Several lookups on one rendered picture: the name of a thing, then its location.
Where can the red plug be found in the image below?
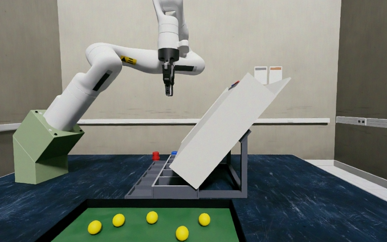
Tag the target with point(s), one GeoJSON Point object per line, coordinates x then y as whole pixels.
{"type": "Point", "coordinates": [155, 156]}

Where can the yellow ball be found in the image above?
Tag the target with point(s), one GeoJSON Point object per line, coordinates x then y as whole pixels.
{"type": "Point", "coordinates": [118, 220]}
{"type": "Point", "coordinates": [94, 227]}
{"type": "Point", "coordinates": [152, 217]}
{"type": "Point", "coordinates": [182, 233]}
{"type": "Point", "coordinates": [204, 219]}

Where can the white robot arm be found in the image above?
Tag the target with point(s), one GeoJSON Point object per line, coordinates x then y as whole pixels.
{"type": "Point", "coordinates": [106, 61]}

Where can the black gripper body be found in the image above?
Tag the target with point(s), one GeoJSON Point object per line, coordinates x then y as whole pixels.
{"type": "Point", "coordinates": [168, 55]}

